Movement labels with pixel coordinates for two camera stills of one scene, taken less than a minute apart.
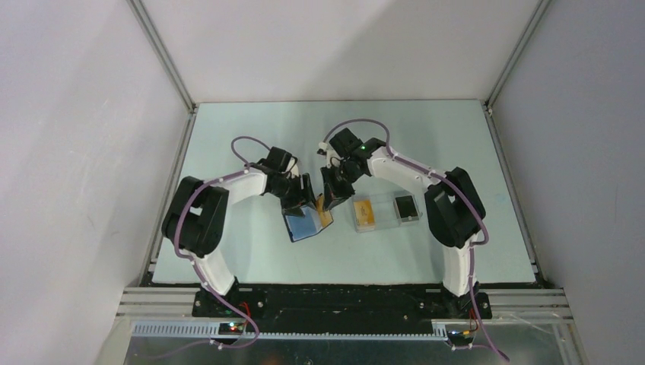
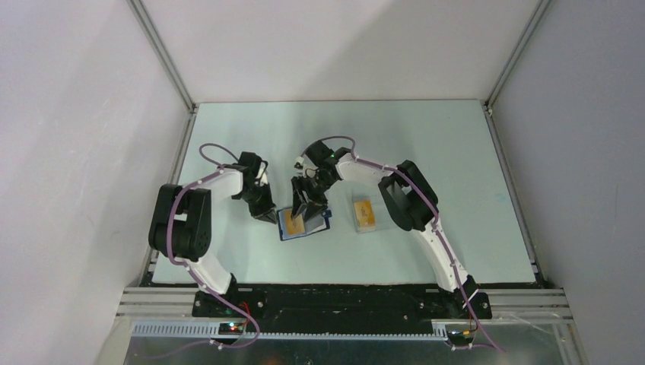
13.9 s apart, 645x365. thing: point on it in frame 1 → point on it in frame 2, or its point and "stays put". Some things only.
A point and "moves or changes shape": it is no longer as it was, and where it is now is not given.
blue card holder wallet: [301, 227] moves or changes shape
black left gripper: [292, 208] → [267, 211]
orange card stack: [363, 213] stays put
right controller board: [463, 335] stays put
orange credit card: [325, 215] → [293, 226]
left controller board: [231, 328] stays put
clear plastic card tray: [373, 211] stays put
